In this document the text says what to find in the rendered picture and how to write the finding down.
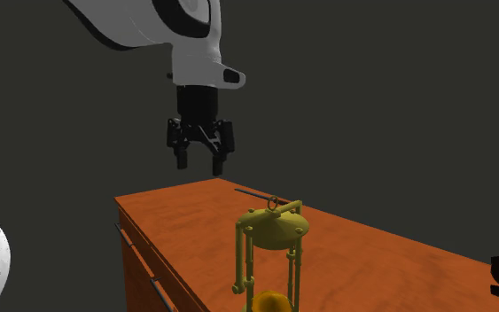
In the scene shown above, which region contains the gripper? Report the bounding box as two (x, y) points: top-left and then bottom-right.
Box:
(166, 84), (237, 177)

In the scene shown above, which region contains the thin dark blue pen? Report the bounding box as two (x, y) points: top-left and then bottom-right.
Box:
(233, 187), (292, 206)

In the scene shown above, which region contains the orange wooden chest of drawers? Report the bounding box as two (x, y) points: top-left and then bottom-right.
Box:
(113, 177), (499, 312)

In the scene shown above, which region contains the yellow brass lantern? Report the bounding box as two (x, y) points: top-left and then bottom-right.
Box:
(231, 196), (310, 312)

